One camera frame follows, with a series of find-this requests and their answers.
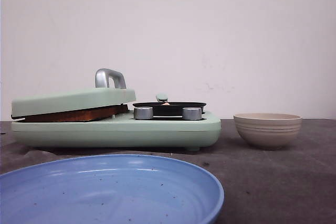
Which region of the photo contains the breakfast maker hinged lid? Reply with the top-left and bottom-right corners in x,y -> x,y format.
11,68 -> 136,119

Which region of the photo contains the white bread slice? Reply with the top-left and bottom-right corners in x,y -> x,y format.
23,104 -> 129,123

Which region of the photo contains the cream ribbed bowl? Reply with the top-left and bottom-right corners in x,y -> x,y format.
234,113 -> 302,150

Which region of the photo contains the mint green breakfast maker base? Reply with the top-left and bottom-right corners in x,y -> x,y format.
12,111 -> 221,150

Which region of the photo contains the black round frying pan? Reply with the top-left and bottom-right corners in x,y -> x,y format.
133,101 -> 206,116

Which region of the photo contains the right silver control knob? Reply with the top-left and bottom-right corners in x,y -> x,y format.
182,107 -> 202,121

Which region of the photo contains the silver control knob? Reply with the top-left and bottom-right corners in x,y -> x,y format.
133,106 -> 153,120
182,107 -> 202,121

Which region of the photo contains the left silver control knob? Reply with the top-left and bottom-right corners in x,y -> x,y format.
133,106 -> 153,120

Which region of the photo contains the blue round plate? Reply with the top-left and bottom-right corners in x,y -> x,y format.
1,154 -> 225,223

